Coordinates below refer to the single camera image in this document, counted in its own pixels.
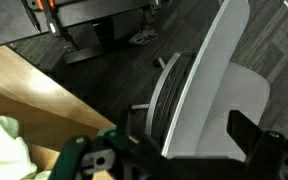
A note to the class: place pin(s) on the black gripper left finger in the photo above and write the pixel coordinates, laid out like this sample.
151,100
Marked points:
122,121

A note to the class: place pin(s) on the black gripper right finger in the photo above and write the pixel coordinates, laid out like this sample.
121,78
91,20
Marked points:
244,131

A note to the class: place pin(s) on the light green cloth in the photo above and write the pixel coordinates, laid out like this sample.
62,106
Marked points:
4,150

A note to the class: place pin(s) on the grey mesh back office chair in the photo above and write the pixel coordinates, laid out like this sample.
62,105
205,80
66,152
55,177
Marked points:
214,66

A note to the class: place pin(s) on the brown cardboard box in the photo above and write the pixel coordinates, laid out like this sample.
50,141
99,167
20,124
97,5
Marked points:
44,133

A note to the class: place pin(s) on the orange black bar clamp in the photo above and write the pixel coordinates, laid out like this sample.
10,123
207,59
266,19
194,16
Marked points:
47,13

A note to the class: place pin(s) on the black perforated mounting table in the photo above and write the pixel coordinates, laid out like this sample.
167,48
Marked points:
10,20

